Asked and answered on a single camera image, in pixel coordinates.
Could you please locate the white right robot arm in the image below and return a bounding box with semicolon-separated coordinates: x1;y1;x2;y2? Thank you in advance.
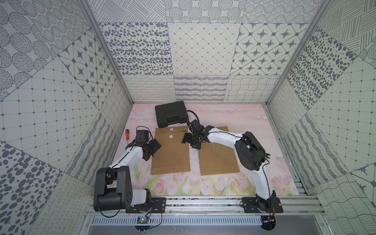
182;119;276;203

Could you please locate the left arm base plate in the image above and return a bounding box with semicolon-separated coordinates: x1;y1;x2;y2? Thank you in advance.
126;197;166;213

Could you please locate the aluminium mounting rail frame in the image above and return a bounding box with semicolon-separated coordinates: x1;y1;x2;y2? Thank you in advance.
83;179;327;216

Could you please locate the brown kraft file bag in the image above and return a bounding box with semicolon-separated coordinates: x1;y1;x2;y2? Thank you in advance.
198;143;240;176
151;126;191;175

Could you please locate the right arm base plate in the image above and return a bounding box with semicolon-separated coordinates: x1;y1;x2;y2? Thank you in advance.
240;197;284;214

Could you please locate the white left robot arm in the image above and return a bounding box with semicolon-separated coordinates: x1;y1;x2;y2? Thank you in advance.
93;128;162;213

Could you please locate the black plastic tool case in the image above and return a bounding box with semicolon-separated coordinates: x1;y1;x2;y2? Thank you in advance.
155;101;187;128

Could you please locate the orange handled screwdriver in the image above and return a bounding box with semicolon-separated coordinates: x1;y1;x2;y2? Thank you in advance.
125;129;130;141

